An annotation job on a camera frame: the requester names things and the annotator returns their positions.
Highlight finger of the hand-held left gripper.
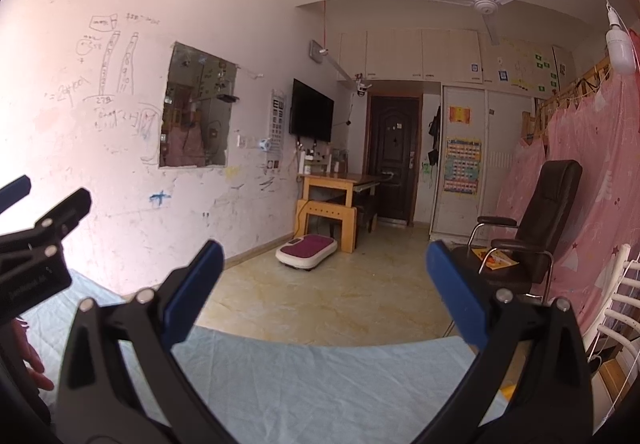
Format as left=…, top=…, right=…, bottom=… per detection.
left=0, top=189, right=93, bottom=259
left=0, top=176, right=32, bottom=215

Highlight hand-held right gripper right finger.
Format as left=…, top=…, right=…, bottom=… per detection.
left=415, top=240, right=596, bottom=444

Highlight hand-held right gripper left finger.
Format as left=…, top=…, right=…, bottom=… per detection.
left=50, top=240, right=236, bottom=444

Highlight person's left hand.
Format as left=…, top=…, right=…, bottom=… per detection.
left=15, top=319, right=55, bottom=392

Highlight white wardrobe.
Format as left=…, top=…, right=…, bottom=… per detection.
left=430, top=84, right=538, bottom=245

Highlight white purple vibration plate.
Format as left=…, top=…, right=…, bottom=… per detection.
left=276, top=234, right=338, bottom=271

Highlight black leather chair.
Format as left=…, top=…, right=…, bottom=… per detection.
left=450, top=160, right=583, bottom=305

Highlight light blue tablecloth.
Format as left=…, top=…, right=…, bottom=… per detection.
left=20, top=269, right=511, bottom=444

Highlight dark brown door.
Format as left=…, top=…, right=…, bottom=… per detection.
left=367, top=96, right=420, bottom=225

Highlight wooden bench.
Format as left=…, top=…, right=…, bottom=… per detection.
left=296, top=199, right=358, bottom=253

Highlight white drying rack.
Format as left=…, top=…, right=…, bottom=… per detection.
left=582, top=244, right=640, bottom=375

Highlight wooden desk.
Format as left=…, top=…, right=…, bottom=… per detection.
left=299, top=173, right=381, bottom=253

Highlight black hanging bag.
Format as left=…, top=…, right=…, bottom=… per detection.
left=428, top=106, right=443, bottom=165

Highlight pink star print curtain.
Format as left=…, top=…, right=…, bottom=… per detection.
left=495, top=28, right=640, bottom=340

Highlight eye chart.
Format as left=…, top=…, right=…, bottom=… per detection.
left=270, top=90, right=286, bottom=159

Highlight white upper cabinets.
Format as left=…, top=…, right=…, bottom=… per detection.
left=340, top=28, right=483, bottom=84

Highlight white ceiling fan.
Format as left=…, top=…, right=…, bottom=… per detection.
left=400, top=0, right=557, bottom=46

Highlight white light bulb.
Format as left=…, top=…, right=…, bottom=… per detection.
left=592, top=0, right=638, bottom=74

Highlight colourful chart wall poster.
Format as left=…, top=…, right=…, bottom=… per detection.
left=444, top=138, right=482, bottom=196

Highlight wooden bunk bed frame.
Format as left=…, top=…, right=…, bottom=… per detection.
left=520, top=54, right=616, bottom=147

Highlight black wall television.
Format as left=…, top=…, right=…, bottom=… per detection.
left=290, top=78, right=335, bottom=143

